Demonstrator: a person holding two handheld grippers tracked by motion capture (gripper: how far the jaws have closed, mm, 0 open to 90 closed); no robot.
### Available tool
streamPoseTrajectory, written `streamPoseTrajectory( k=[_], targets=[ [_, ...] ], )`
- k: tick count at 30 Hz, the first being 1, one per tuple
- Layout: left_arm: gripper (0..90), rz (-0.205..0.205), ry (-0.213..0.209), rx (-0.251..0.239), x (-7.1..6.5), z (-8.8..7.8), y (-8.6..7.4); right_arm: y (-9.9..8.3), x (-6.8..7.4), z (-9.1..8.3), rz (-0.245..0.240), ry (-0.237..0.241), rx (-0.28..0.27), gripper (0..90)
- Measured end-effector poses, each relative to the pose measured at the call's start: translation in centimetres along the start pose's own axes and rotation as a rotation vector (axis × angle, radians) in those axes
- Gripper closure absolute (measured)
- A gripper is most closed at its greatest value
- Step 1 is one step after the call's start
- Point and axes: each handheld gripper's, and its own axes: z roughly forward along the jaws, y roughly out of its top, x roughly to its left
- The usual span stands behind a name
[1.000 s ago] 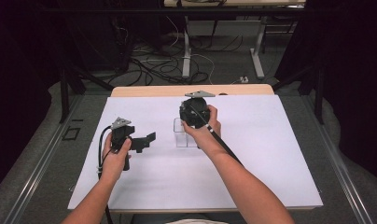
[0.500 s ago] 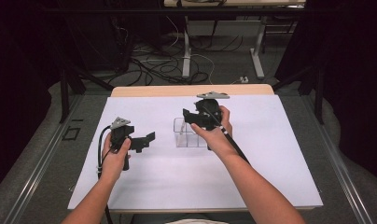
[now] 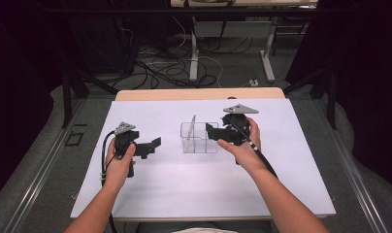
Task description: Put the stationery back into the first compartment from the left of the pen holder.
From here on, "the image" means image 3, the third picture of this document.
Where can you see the white power plug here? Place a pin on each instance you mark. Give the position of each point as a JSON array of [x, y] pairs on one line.
[[254, 83]]

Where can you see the white table board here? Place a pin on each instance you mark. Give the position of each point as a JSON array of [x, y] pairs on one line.
[[197, 181]]

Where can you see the person's right hand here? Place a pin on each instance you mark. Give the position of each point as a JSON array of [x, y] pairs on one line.
[[247, 155]]

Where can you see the aluminium floor rail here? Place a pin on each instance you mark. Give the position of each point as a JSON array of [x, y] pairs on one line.
[[355, 181], [39, 181]]

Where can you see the light desk top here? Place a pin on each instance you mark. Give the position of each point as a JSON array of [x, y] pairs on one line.
[[249, 3]]

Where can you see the wooden table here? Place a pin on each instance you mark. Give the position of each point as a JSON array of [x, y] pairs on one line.
[[200, 93]]

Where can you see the black metal stand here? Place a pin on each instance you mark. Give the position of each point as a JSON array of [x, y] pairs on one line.
[[331, 97], [67, 97]]

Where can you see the white desk leg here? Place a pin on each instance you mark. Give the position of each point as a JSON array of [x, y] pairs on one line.
[[193, 61], [267, 61]]

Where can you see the clear acrylic organizer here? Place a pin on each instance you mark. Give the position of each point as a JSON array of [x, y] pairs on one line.
[[197, 145]]

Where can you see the person's left hand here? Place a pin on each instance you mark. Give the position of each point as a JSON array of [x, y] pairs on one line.
[[118, 171]]

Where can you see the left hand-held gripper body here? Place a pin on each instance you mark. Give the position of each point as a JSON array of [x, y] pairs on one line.
[[126, 139]]

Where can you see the person's light clothing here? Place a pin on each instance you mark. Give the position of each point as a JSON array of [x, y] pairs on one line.
[[203, 230]]

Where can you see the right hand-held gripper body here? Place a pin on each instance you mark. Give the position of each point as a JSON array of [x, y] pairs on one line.
[[239, 129]]

